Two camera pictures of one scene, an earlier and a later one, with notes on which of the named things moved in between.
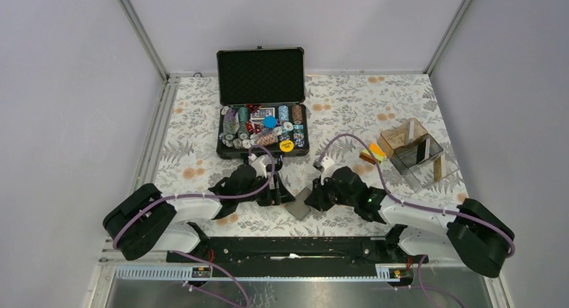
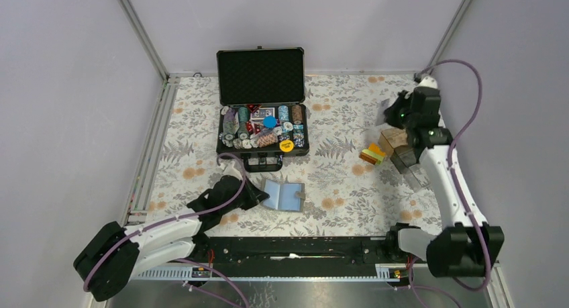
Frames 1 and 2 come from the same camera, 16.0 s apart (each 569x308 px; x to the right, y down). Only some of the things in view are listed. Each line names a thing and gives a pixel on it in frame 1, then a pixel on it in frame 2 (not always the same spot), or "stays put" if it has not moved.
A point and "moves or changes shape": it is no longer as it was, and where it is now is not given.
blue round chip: (270, 121) stays put
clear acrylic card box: (416, 153) stays put
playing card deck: (262, 112) stays put
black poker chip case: (261, 98) stays put
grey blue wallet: (299, 209) moves or changes shape
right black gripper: (317, 198) to (390, 112)
